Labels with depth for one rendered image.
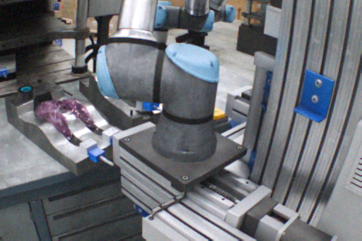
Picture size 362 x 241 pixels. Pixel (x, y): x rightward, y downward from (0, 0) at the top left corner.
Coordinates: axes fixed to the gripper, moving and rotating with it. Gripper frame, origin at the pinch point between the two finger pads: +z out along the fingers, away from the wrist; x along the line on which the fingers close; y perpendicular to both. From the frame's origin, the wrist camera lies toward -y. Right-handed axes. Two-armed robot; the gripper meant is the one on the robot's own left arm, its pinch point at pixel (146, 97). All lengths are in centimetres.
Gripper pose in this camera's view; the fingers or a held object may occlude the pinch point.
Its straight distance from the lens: 131.4
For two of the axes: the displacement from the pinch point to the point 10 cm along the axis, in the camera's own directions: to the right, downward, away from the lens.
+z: -1.1, 9.6, 2.4
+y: 6.3, 2.6, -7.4
